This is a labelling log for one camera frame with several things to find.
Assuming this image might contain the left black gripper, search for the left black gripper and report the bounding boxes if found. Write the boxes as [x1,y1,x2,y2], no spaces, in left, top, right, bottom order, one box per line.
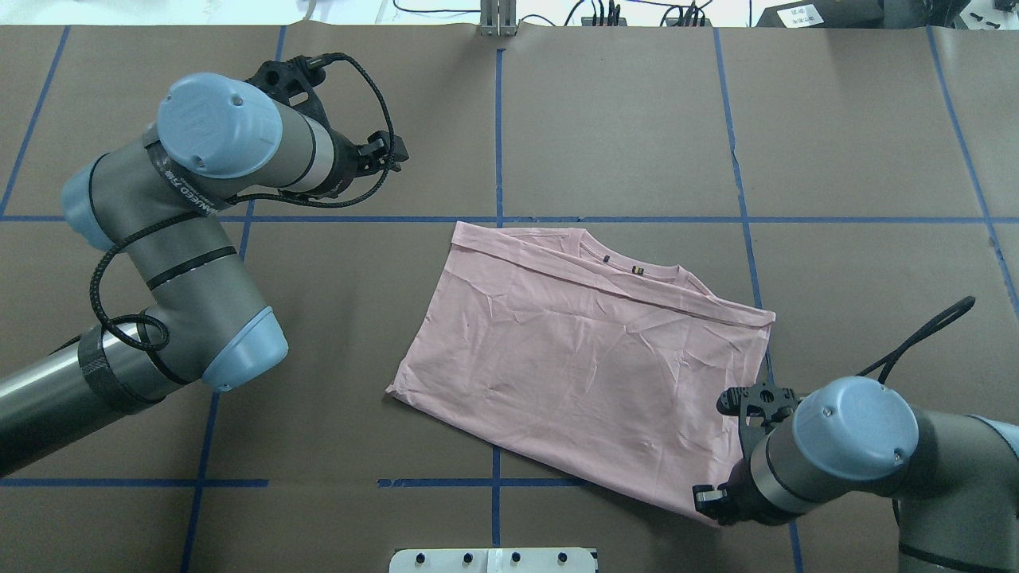
[322,131,410,198]

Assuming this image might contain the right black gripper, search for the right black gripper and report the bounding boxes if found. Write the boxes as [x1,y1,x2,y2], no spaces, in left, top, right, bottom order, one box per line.
[693,460,785,527]

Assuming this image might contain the pink snoopy t-shirt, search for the pink snoopy t-shirt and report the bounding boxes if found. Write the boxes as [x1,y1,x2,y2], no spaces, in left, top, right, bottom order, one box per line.
[385,222,776,522]

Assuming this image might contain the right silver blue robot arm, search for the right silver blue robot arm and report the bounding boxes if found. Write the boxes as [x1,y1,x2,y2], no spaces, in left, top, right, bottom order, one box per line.
[693,376,1018,572]

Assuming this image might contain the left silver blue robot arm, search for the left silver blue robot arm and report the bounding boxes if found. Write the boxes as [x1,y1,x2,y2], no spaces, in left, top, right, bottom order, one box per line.
[1,62,408,475]

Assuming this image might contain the white mounting pillar with base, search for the white mounting pillar with base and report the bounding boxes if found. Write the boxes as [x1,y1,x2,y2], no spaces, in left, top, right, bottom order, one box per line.
[388,546,600,572]

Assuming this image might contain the black box with label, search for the black box with label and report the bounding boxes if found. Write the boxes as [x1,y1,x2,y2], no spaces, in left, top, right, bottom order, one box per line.
[754,1,970,29]

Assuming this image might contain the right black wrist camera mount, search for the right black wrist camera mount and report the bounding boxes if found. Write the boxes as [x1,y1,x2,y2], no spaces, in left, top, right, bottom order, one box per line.
[716,382,802,461]

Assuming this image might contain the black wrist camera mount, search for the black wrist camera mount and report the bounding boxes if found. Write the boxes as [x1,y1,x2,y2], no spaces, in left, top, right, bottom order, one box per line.
[244,55,331,128]
[716,382,802,461]

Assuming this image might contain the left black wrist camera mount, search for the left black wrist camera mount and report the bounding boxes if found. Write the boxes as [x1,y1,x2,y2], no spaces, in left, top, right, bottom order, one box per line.
[244,55,331,128]

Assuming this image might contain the aluminium frame post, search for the aluminium frame post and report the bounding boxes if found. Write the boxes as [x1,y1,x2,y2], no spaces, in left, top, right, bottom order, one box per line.
[478,0,519,37]

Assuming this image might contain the right black camera cable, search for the right black camera cable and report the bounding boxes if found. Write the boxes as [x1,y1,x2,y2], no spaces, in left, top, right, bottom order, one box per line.
[856,296,977,383]

